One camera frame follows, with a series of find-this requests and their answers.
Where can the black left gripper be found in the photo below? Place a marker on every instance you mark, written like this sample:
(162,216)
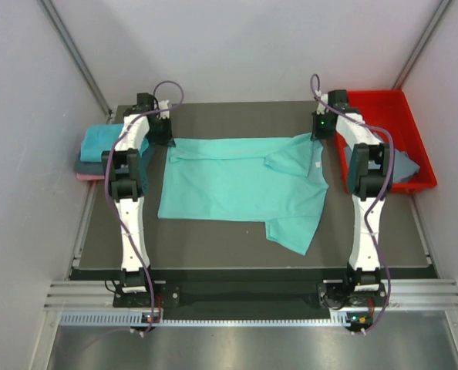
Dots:
(166,139)

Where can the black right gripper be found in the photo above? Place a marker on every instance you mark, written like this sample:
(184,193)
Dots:
(317,134)

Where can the turquoise t-shirt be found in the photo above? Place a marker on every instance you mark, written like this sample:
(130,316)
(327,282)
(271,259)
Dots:
(277,181)

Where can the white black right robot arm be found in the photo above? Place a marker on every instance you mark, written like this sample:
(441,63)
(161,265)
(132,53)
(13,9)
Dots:
(369,179)

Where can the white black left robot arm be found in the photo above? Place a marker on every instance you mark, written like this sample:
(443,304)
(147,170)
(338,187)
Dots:
(125,186)

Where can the red plastic bin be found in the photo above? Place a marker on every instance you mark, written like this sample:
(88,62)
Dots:
(390,111)

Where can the folded blue t-shirt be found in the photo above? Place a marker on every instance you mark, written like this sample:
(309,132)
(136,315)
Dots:
(100,138)

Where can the grey-blue t-shirt in bin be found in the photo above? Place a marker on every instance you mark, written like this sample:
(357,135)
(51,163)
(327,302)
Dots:
(404,167)

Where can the folded pink t-shirt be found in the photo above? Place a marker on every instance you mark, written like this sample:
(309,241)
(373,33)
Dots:
(89,177)

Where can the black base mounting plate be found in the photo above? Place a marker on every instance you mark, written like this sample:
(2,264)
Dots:
(314,294)

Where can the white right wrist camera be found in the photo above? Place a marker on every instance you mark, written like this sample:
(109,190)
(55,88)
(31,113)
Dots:
(322,103)

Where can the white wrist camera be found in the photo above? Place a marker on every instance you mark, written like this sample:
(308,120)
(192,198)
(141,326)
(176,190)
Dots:
(322,103)
(164,108)

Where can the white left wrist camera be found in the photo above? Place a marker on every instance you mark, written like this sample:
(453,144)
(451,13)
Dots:
(164,108)

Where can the left aluminium corner post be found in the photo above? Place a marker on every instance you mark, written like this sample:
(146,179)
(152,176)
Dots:
(52,14)

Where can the aluminium corner post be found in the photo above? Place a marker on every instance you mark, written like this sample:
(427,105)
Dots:
(435,20)
(52,14)

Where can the right aluminium corner post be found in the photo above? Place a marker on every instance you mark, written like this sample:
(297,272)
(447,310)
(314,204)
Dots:
(435,20)

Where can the slotted grey cable duct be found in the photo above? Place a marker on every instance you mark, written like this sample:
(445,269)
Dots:
(142,320)

